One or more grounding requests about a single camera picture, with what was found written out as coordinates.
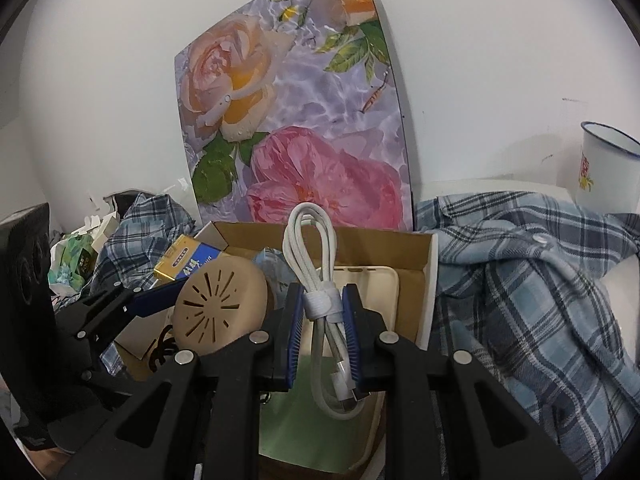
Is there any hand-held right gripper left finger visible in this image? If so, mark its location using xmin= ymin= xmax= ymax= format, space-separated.
xmin=60 ymin=282 xmax=306 ymax=480

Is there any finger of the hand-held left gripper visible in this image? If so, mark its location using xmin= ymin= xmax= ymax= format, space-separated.
xmin=52 ymin=276 xmax=190 ymax=348
xmin=82 ymin=360 xmax=151 ymax=406

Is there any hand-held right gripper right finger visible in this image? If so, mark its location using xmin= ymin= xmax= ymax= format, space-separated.
xmin=342 ymin=284 xmax=581 ymax=480

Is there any white cable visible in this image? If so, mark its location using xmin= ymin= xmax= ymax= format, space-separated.
xmin=281 ymin=201 xmax=371 ymax=421

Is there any yellow and blue cigarette pack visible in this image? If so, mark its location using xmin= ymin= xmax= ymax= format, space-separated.
xmin=152 ymin=235 xmax=228 ymax=283

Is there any round beige vented disc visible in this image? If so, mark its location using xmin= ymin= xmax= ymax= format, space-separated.
xmin=173 ymin=255 xmax=268 ymax=356

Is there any light blue plastic item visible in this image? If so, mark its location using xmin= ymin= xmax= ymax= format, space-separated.
xmin=251 ymin=247 xmax=296 ymax=301

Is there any green snap pouch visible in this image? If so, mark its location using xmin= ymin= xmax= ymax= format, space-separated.
xmin=259 ymin=397 xmax=363 ymax=458

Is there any cardboard box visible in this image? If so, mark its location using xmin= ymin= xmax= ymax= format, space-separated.
xmin=114 ymin=220 xmax=440 ymax=480

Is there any cream phone case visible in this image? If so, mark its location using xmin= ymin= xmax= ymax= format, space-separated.
xmin=260 ymin=265 xmax=401 ymax=465

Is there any small white carton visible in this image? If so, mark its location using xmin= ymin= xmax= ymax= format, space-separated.
xmin=92 ymin=212 xmax=122 ymax=252

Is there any green tissue pack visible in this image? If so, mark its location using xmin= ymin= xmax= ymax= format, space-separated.
xmin=47 ymin=237 xmax=98 ymax=292

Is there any blue plaid shirt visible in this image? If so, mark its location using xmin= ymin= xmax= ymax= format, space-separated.
xmin=92 ymin=190 xmax=640 ymax=480

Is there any floral picture board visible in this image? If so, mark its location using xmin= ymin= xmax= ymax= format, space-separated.
xmin=174 ymin=0 xmax=417 ymax=233

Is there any white enamel mug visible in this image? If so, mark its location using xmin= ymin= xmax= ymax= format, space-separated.
xmin=572 ymin=121 xmax=640 ymax=211

